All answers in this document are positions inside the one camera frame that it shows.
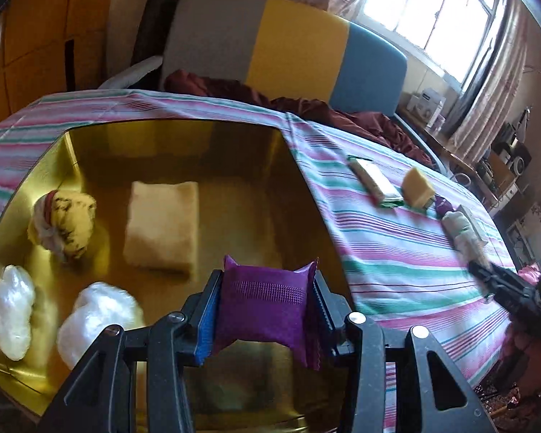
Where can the wooden side shelf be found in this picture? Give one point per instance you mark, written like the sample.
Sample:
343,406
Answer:
500,171

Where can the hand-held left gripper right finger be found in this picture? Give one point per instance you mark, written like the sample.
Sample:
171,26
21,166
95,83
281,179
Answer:
327,324

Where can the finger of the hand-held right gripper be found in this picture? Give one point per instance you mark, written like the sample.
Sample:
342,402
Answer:
502,302
491,273

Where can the dark red blanket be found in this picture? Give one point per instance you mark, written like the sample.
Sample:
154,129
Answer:
306,108

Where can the white plastic bag ball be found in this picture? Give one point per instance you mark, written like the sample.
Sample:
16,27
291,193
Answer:
94,311
11,311

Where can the white printed carton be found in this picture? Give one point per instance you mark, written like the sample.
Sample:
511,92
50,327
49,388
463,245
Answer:
428,99

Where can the white padded armrest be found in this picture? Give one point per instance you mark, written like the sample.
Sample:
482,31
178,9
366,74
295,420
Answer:
130,74

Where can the person's pink garment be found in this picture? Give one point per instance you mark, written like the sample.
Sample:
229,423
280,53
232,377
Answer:
529,275

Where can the beige cloth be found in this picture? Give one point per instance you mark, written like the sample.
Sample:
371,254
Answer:
162,225

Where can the wooden wardrobe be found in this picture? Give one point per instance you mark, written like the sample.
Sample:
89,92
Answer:
36,31

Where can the yellow sponge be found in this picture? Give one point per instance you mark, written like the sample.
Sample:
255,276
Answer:
417,187

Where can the yellow white sock ball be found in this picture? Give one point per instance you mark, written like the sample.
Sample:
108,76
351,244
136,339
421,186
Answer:
67,221

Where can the grey yellow blue headboard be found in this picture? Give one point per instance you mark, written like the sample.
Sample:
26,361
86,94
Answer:
297,49

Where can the purple sachet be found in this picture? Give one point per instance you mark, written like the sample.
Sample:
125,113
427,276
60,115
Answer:
442,205
261,311

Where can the striped tablecloth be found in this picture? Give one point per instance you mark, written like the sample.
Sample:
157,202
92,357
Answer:
387,252

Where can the person's right forearm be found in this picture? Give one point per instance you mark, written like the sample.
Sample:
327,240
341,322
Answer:
529,361

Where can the white carton box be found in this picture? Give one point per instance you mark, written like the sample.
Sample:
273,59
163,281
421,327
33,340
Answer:
475,223

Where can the gold tin box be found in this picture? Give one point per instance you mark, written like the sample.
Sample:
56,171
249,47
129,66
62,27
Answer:
234,180

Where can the window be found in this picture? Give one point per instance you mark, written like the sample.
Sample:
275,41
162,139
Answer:
433,9

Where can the black rolled mat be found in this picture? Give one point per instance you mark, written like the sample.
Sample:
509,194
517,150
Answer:
155,13

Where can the pink floral curtain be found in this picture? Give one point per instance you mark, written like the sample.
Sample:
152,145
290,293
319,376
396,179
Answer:
491,90

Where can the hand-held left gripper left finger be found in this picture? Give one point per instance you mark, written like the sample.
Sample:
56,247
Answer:
207,324

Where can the white towel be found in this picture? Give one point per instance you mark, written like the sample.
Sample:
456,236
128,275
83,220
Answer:
460,230

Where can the green-edged snack bar packet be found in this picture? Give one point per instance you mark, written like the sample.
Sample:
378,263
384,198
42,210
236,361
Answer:
374,180

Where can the black mini stereo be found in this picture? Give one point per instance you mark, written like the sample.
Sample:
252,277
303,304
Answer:
520,155

